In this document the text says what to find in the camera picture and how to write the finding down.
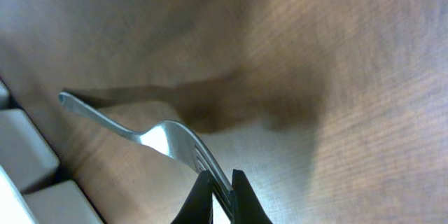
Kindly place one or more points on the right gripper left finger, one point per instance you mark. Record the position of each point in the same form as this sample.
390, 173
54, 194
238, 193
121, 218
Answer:
198, 206

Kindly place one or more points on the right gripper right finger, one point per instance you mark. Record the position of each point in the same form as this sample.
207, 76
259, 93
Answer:
246, 207

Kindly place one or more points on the steel fork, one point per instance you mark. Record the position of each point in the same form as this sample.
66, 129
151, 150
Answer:
168, 137

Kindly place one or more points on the white plastic cutlery tray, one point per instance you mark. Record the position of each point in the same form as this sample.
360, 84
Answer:
29, 167

